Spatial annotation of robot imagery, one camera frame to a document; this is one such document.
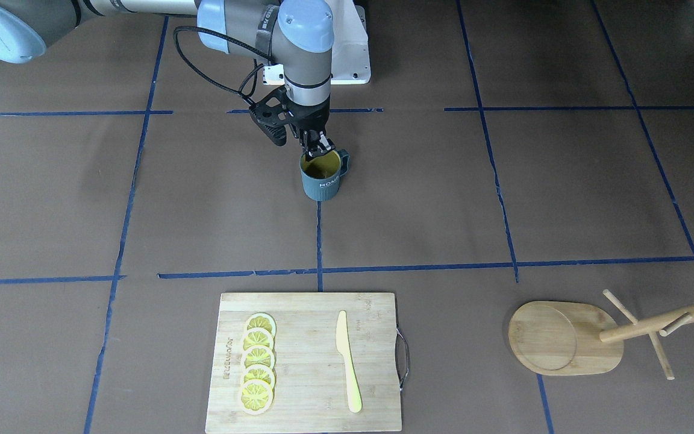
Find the yellow plastic knife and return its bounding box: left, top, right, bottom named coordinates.
left=336, top=310, right=363, bottom=413

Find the bamboo cutting board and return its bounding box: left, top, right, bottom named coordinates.
left=205, top=292, right=402, bottom=433

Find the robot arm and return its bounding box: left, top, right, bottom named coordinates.
left=0, top=1, right=335, bottom=160

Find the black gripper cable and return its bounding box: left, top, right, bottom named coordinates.
left=172, top=25, right=272, bottom=100

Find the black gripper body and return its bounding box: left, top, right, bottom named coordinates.
left=249, top=86, right=330, bottom=146

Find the lemon slice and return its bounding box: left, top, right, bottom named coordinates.
left=245, top=312, right=277, bottom=338
left=239, top=379, right=274, bottom=415
left=242, top=327, right=275, bottom=351
left=240, top=363, right=277, bottom=388
left=240, top=344, right=276, bottom=369

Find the wooden cup rack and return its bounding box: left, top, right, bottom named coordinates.
left=507, top=289, right=694, bottom=381

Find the dark teal mug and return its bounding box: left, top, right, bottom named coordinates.
left=299, top=150, right=350, bottom=201

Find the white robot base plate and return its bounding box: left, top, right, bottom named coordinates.
left=251, top=1, right=371, bottom=85

